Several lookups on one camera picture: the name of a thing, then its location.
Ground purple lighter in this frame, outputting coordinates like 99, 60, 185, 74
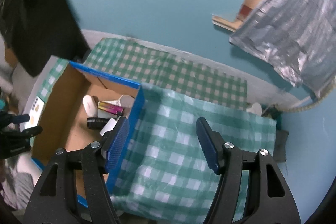
98, 101, 124, 116

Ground striped cloth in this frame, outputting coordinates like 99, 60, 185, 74
5, 156, 36, 205

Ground silver curtain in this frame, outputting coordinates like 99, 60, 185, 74
229, 0, 336, 98

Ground black pad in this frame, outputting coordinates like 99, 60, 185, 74
273, 130, 289, 163

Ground brown cardboard box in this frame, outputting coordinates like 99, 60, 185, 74
4, 43, 19, 67

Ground black power bank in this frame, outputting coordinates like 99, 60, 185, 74
87, 117, 107, 130

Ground small white box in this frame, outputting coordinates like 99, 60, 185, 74
100, 118, 117, 136

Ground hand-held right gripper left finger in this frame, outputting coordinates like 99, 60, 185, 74
25, 117, 130, 224

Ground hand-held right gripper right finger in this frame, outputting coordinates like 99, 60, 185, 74
196, 117, 301, 224

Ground clear octagonal case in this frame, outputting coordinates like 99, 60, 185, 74
119, 95, 137, 115

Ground white cup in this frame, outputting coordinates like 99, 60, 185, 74
247, 103, 263, 116

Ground green checked cloth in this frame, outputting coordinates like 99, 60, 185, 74
83, 38, 248, 111

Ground blue cardboard box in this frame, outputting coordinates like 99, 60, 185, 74
31, 61, 145, 207

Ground black hanging cloth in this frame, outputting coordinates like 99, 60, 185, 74
0, 0, 91, 77

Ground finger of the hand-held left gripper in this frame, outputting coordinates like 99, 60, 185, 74
10, 114, 30, 124
22, 126, 43, 138

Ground plastic-covered green checked tablecloth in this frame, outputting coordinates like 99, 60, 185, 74
110, 82, 277, 222

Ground white oval case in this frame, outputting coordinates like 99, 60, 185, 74
83, 95, 96, 117

